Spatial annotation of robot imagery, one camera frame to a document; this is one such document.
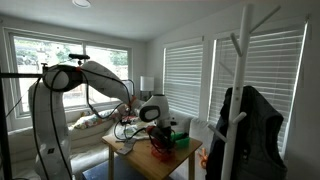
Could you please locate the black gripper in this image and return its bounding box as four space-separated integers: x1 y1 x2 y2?
148 125 176 155

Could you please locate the green plastic box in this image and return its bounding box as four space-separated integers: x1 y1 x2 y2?
170 131 191 150

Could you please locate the light wooden table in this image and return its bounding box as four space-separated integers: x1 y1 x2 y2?
101 127 204 180

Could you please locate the small grey flat packet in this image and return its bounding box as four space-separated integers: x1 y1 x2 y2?
115 137 138 156

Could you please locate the small red object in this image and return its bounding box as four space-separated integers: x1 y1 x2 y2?
120 114 140 127

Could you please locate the dark blue ottoman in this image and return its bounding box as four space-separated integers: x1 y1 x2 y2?
82 155 175 180

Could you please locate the white table lamp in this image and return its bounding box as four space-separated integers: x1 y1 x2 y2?
139 75 155 102

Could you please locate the narrow white window blind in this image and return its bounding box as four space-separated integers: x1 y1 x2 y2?
162 42 204 118

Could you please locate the white sofa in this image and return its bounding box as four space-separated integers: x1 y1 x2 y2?
7 105 216 180

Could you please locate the floral pillow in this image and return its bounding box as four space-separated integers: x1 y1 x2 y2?
71 109 117 131

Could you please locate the dark grey puffer vest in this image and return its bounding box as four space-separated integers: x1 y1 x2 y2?
205 85 289 180

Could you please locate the white coat rack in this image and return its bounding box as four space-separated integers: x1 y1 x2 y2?
207 3 282 180

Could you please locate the large glass window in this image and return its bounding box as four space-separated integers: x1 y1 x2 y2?
3 27 134 120

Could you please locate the wide white window blind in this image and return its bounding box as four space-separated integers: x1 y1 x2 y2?
207 21 308 158

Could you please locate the round ceiling light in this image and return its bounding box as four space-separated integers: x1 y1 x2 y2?
71 0 92 9

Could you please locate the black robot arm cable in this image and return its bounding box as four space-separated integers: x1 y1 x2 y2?
31 65 135 180

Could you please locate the black camera on bar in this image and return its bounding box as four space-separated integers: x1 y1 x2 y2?
67 53 91 67

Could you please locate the black camera stand pole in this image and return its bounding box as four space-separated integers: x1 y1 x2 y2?
0 67 45 180

